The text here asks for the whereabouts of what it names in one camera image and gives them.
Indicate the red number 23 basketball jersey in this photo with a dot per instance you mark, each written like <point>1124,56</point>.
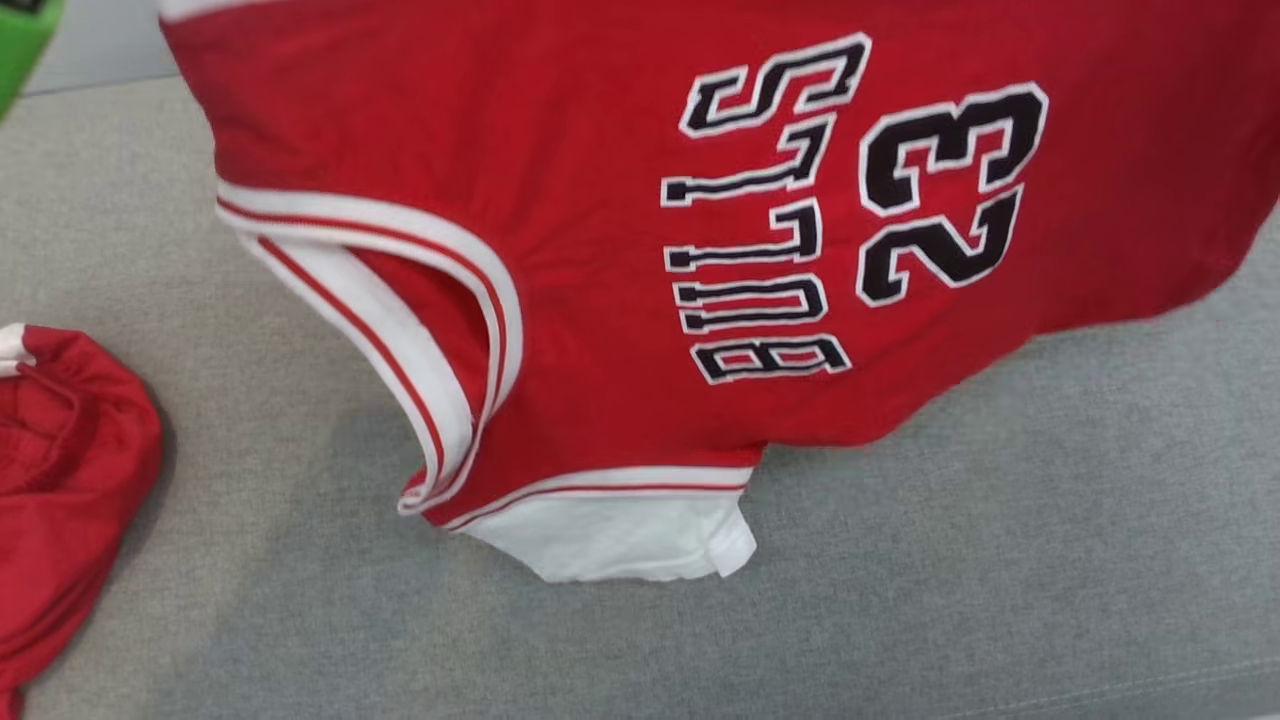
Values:
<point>600,150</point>

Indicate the red crumpled shorts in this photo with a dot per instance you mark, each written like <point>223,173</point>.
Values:
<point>70,480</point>

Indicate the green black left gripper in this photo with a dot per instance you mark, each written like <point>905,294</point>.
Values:
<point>20,50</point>

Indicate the grey fabric sofa seat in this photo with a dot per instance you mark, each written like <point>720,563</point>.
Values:
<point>900,600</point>

